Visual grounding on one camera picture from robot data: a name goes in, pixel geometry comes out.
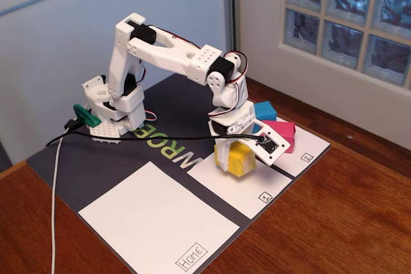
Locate green clamp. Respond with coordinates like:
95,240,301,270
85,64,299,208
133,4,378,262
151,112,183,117
73,103,103,128

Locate dark grey mat board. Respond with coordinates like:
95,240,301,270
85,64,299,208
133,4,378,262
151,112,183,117
26,73,331,274

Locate white cable with black plug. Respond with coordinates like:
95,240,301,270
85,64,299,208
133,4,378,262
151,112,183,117
50,119,85,274

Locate white paper sheet marked 2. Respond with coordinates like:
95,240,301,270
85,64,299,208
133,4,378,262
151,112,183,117
272,117,331,178

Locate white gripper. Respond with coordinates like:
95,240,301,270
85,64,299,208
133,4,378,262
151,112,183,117
207,100,258,173

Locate red white black servo wire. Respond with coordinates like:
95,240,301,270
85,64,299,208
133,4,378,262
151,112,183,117
207,50,250,118

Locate yellow paper box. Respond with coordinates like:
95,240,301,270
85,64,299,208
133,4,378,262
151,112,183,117
214,141,257,178

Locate grey metal door frame strip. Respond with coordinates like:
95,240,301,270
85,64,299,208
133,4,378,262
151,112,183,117
223,0,240,85

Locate pink paper box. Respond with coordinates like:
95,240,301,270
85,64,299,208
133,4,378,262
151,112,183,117
261,120,297,154

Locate blue paper box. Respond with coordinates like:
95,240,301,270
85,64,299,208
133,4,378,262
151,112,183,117
252,100,277,134

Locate white wrist camera plate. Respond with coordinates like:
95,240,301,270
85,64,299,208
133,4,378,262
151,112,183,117
249,118,292,167

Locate white paper sheet marked HOME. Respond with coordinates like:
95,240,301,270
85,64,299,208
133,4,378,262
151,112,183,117
78,160,241,274

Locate white paper sheet marked 1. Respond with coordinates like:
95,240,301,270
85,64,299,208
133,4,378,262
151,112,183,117
186,150,293,220

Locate black camera cable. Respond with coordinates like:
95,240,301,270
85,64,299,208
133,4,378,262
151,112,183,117
46,133,266,148

